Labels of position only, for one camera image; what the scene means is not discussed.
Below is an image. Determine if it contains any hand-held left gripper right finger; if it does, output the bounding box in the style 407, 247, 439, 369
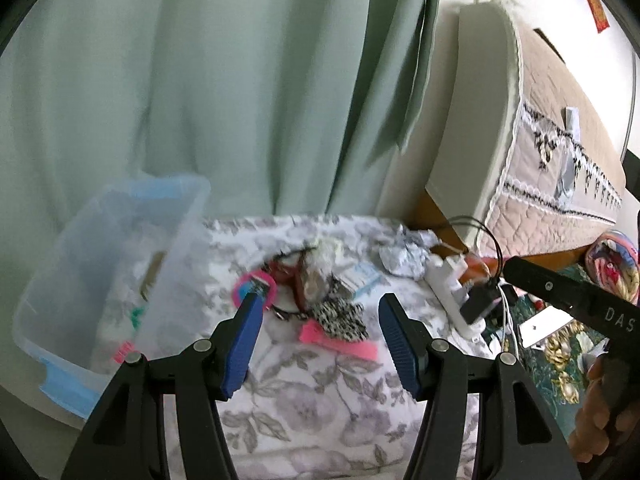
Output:
377, 292, 586, 480

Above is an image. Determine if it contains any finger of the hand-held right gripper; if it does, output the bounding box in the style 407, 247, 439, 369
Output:
502, 256, 596, 321

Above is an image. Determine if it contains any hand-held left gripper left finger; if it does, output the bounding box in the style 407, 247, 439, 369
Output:
60, 292, 266, 480

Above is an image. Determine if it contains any pink round mirror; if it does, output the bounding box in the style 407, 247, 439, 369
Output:
232, 270, 278, 312

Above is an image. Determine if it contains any bag of white beads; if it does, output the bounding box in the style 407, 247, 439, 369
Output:
300, 239, 347, 312

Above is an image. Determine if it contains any clear plastic container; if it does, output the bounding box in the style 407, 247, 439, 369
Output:
12, 175, 212, 418

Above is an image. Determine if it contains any person's right hand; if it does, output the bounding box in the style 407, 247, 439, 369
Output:
569, 356, 619, 466

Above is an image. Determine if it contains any white phone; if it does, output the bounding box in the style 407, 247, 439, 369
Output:
519, 306, 581, 349

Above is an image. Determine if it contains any black beaded headband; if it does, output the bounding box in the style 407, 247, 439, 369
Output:
264, 246, 321, 322

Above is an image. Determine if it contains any colourful rolled blanket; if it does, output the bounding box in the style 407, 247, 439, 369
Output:
582, 227, 640, 307

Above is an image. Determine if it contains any black white patterned pouch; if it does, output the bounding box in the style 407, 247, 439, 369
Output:
312, 292, 369, 343

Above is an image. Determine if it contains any dark green floral blanket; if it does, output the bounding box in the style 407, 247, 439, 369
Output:
480, 265, 622, 442

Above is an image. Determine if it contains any black charger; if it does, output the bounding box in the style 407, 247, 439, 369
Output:
460, 284, 502, 326

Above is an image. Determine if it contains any white power strip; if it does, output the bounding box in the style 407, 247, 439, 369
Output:
425, 252, 488, 339

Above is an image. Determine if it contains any blue white small packet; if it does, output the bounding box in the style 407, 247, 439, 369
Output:
345, 261, 382, 299

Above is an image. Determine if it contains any crumpled silver foil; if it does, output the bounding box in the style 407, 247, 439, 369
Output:
379, 241, 431, 281

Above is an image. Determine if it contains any grey floral bedsheet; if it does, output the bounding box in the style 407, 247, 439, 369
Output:
90, 215, 501, 480

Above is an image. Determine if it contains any white plug adapter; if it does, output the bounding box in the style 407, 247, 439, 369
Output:
439, 254, 471, 286

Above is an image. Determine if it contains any green plastic item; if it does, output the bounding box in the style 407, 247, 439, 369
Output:
125, 305, 149, 332

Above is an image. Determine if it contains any crumpled white tissue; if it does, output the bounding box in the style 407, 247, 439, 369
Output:
399, 224, 439, 249

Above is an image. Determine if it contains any beige quilted cover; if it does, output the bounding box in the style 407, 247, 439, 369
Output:
479, 6, 632, 257

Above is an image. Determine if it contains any pale green curtain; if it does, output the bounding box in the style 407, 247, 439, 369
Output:
0, 0, 447, 431

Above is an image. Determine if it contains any white cable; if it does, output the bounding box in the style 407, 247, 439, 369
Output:
496, 284, 522, 377

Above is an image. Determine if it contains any black cable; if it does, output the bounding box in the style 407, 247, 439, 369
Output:
446, 215, 504, 282

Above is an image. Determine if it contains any wooden sofa frame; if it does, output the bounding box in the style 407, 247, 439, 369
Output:
405, 189, 592, 281

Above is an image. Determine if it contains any red wall decoration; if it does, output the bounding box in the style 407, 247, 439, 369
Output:
581, 0, 612, 34

